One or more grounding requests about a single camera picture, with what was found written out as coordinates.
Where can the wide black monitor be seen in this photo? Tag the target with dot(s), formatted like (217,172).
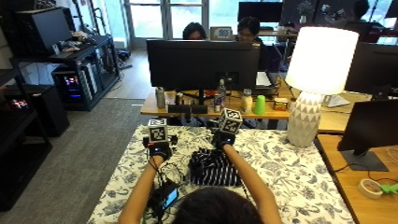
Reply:
(202,65)

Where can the white paper sheet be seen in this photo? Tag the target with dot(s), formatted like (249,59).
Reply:
(337,100)

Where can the person's right hand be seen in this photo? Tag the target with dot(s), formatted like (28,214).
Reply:
(223,139)

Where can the black flat box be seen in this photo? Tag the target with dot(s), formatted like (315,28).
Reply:
(186,109)

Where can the computer tower with coloured lights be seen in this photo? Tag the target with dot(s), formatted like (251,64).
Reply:
(74,84)

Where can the white blue floral tablecloth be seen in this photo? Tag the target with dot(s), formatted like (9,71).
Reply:
(290,180)

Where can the person's left hand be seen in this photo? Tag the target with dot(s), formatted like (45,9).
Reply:
(160,149)

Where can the white table lamp, patterned base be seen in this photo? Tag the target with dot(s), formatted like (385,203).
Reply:
(317,71)

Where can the black device with blue screen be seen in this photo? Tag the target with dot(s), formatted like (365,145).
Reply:
(166,196)

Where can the green plastic object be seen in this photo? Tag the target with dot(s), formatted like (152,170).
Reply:
(389,188)

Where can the white marker cube, right glove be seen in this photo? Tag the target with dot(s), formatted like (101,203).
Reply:
(230,121)

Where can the black monitor on square foot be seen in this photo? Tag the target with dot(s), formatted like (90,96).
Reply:
(370,130)

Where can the slim drink can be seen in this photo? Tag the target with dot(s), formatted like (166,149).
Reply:
(217,103)

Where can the roll of beige tape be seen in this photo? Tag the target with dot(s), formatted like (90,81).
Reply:
(370,188)

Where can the clear plastic bottle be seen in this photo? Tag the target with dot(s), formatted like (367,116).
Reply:
(221,90)

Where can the yellow small box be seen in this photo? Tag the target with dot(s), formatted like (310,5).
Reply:
(279,104)

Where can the black shelf rack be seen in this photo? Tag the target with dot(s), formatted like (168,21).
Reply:
(94,53)

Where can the green plastic cup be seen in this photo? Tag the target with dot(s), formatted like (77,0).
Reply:
(259,105)

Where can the white marker cube, glove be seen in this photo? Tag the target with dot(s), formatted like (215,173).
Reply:
(230,121)
(157,130)

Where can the black white striped cloth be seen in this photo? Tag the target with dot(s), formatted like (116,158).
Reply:
(213,169)

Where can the large black case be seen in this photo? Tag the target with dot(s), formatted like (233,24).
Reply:
(42,31)

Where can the wooden side desk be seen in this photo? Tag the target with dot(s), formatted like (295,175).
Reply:
(365,205)

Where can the black cabinet box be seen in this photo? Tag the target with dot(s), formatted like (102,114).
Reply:
(45,109)

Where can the black background monitor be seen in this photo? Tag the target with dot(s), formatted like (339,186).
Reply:
(259,11)

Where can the white marker cube, left glove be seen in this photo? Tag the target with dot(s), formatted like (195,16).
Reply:
(157,130)

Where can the checkered marker board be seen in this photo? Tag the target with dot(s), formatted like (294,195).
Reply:
(221,33)

